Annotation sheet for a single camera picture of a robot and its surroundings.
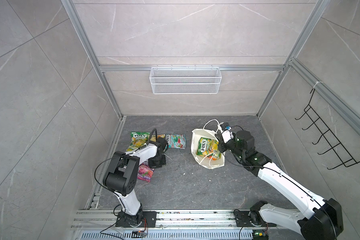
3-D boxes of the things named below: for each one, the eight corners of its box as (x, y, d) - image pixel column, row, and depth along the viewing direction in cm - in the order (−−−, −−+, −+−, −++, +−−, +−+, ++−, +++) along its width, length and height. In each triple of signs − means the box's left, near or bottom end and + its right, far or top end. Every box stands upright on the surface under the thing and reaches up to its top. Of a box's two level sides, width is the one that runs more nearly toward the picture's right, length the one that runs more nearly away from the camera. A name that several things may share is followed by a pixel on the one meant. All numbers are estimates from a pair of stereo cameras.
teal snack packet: (165, 149, 102) (164, 147, 99) (166, 137, 109) (165, 134, 106) (186, 149, 102) (186, 147, 99) (186, 137, 109) (186, 134, 106)
